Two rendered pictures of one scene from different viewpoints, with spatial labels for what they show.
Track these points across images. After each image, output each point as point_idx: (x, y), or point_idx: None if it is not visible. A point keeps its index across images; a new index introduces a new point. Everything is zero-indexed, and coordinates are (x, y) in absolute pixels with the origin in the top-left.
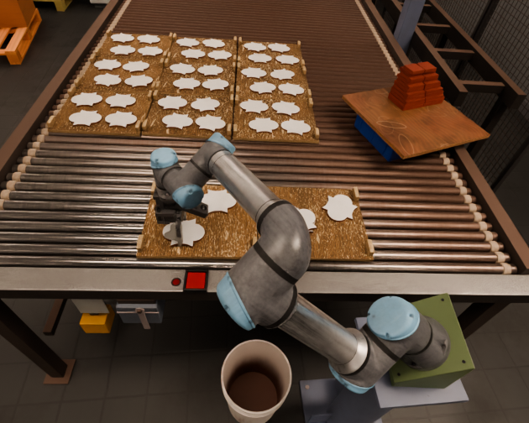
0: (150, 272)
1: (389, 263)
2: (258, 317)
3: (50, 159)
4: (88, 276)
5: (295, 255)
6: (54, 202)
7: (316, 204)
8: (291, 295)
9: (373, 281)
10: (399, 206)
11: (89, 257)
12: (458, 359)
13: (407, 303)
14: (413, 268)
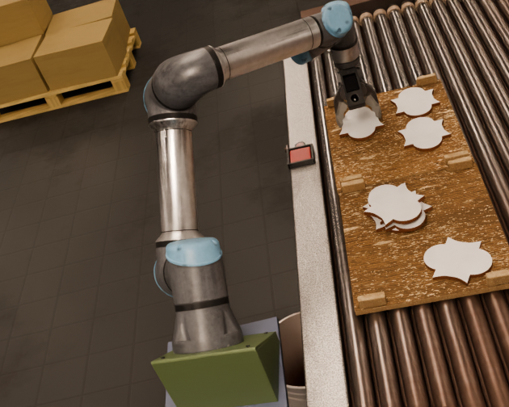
0: (309, 125)
1: (357, 338)
2: (146, 104)
3: (454, 6)
4: (300, 93)
5: (158, 73)
6: (388, 36)
7: (458, 232)
8: (159, 112)
9: (321, 318)
10: None
11: (322, 84)
12: (168, 357)
13: (195, 246)
14: (352, 375)
